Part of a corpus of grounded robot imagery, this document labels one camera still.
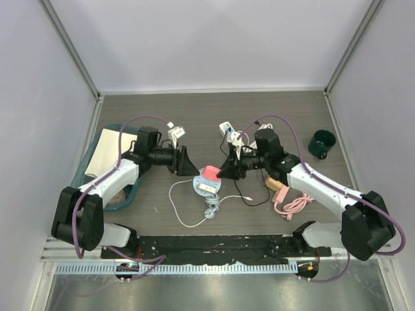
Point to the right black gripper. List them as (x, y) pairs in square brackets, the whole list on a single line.
[(232, 168)]

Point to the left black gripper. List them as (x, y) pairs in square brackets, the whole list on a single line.
[(181, 162)]

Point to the pink square plug adapter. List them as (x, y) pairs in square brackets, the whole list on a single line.
[(210, 172)]

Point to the white square plug adapter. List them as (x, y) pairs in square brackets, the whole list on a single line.
[(206, 190)]

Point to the round blue power socket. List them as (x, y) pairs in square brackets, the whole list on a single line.
[(212, 201)]

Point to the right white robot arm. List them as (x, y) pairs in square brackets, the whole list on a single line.
[(364, 225)]

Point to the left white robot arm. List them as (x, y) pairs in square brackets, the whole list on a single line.
[(79, 216)]

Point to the white power strip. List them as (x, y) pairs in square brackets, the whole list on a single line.
[(222, 128)]

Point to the white paper pad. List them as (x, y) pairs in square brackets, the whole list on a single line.
[(105, 154)]

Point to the dark green mug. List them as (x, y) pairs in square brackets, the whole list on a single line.
[(321, 143)]

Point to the teal plastic bin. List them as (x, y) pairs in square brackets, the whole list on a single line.
[(82, 178)]

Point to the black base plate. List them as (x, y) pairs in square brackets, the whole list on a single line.
[(219, 249)]

